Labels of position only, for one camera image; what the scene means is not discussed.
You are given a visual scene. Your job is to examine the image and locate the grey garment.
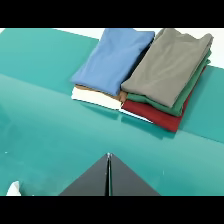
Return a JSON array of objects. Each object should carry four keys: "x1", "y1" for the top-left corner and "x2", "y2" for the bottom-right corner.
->
[{"x1": 120, "y1": 28, "x2": 214, "y2": 109}]

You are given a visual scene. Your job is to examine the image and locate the brown garment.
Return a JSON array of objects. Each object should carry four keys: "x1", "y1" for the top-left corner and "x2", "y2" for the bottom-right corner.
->
[{"x1": 75, "y1": 83, "x2": 129, "y2": 104}]

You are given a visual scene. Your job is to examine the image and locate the red garment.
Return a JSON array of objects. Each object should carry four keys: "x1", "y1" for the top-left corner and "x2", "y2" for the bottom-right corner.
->
[{"x1": 120, "y1": 66, "x2": 207, "y2": 133}]

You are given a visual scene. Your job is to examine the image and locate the blue garment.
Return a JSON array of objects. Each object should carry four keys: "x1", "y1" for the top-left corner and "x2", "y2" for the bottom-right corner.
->
[{"x1": 69, "y1": 28, "x2": 156, "y2": 97}]

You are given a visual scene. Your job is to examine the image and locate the green garment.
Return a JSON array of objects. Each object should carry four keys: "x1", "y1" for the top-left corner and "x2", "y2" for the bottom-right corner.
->
[{"x1": 126, "y1": 49, "x2": 212, "y2": 118}]

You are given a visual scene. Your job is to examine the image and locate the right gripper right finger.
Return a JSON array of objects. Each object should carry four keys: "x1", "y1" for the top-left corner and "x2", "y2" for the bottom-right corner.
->
[{"x1": 107, "y1": 152, "x2": 161, "y2": 197}]

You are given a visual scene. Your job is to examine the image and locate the white garment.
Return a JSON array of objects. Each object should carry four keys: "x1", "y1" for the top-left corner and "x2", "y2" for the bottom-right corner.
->
[{"x1": 70, "y1": 86, "x2": 123, "y2": 111}]

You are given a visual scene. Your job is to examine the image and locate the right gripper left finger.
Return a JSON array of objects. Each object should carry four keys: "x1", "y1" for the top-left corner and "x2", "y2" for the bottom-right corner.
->
[{"x1": 59, "y1": 152, "x2": 110, "y2": 197}]

